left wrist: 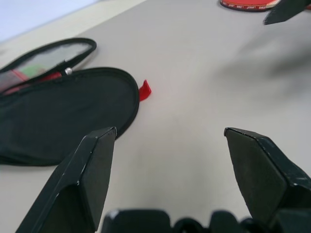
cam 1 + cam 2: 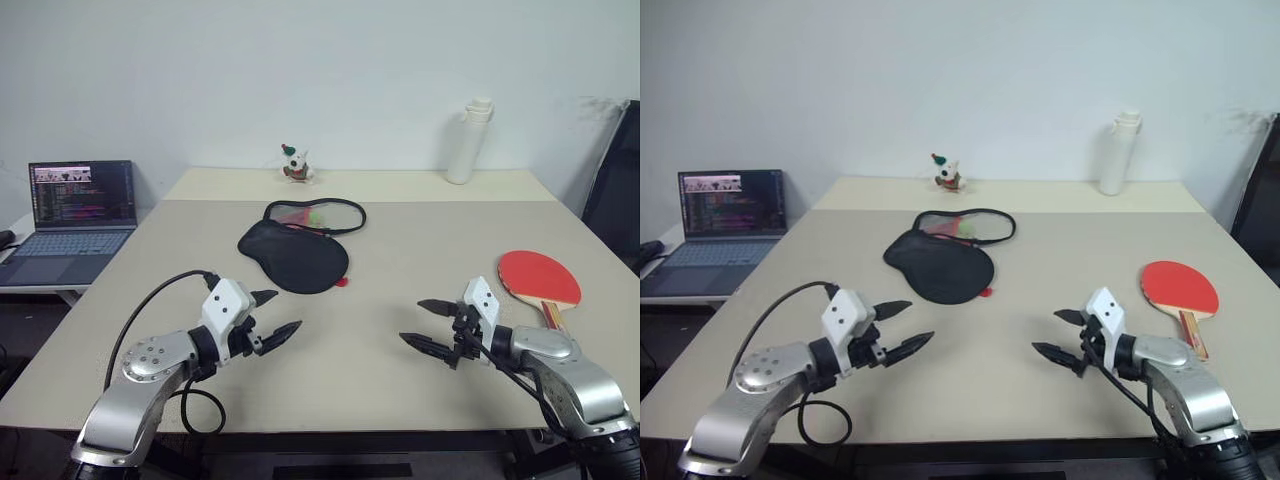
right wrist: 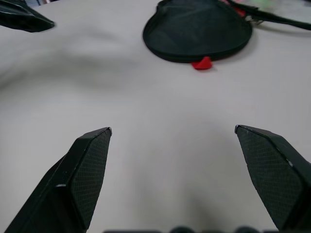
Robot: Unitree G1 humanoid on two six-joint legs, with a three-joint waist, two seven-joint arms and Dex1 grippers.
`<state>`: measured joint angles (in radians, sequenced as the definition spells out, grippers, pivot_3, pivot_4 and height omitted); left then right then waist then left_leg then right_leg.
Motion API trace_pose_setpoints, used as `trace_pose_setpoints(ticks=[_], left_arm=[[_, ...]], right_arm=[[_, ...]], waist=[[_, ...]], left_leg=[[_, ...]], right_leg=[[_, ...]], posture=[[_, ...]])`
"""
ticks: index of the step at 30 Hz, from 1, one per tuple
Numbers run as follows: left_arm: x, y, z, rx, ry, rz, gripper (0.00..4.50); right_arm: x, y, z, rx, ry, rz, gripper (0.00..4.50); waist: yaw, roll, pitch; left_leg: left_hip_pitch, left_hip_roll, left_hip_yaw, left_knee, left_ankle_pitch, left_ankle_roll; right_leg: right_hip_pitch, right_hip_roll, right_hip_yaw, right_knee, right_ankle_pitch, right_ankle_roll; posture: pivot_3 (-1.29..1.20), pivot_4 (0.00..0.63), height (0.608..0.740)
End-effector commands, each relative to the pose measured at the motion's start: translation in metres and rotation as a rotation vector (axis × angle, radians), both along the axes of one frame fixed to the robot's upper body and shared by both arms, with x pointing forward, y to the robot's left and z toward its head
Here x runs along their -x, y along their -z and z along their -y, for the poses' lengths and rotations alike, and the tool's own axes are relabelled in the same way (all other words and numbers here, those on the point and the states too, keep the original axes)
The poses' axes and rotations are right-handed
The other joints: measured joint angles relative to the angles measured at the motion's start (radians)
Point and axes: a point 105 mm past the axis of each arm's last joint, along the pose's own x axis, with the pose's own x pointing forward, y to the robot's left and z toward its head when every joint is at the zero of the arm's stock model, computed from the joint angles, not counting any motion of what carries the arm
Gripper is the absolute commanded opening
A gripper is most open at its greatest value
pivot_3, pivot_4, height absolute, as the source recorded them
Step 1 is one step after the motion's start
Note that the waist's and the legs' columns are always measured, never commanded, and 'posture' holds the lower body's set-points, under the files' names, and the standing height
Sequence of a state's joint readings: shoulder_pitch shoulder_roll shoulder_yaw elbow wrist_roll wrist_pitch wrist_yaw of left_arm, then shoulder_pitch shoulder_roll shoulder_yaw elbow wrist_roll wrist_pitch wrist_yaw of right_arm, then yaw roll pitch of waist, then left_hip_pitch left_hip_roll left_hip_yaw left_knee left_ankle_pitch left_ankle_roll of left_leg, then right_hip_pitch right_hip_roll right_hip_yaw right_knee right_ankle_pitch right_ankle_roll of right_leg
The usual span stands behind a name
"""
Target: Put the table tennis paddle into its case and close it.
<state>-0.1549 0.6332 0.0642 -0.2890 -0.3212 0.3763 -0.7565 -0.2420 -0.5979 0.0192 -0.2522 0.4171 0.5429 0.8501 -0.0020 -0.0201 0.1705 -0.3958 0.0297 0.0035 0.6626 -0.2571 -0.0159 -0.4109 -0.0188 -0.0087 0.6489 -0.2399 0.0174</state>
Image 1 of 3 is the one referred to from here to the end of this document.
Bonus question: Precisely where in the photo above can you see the red table tennis paddle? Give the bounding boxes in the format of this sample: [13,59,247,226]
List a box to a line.
[220,0,311,12]

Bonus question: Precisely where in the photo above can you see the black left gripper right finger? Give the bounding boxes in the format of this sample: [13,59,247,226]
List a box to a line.
[224,127,311,225]

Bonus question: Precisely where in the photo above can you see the red and black pouch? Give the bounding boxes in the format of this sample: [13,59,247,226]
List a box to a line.
[0,37,153,167]

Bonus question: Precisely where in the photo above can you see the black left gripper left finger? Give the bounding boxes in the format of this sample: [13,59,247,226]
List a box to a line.
[16,126,118,233]

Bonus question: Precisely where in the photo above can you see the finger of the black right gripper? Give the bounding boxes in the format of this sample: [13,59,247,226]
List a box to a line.
[263,0,311,26]

